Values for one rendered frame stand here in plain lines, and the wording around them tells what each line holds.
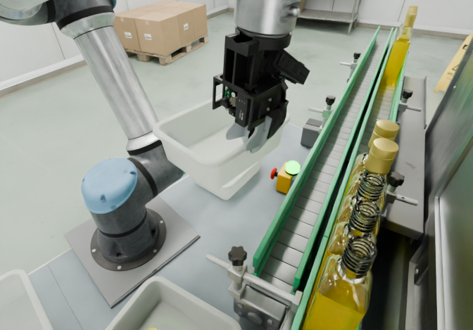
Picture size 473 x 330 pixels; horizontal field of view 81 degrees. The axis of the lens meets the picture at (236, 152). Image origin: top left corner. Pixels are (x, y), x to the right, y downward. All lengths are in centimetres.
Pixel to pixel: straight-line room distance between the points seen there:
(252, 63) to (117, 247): 56
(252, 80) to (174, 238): 54
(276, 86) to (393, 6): 592
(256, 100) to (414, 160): 68
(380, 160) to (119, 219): 52
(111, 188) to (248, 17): 43
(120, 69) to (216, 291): 54
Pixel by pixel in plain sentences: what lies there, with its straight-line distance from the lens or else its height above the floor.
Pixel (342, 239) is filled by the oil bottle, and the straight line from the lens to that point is 40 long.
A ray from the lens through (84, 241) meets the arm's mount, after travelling 85.
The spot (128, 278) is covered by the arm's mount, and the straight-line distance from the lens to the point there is 76.
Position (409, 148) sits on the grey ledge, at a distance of 101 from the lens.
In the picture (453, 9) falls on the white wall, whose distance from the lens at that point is 631.
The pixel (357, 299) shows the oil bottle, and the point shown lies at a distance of 37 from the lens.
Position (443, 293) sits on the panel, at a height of 101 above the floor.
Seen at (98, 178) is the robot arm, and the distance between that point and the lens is 66.
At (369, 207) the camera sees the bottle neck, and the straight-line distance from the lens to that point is 38.
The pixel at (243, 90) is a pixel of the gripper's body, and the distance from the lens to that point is 36.
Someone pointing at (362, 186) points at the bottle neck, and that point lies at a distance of 41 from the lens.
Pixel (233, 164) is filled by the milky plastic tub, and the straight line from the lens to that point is 47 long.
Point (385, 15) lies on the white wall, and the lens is 630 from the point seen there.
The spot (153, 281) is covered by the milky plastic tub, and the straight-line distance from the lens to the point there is 65.
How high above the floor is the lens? 140
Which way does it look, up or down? 38 degrees down
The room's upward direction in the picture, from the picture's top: straight up
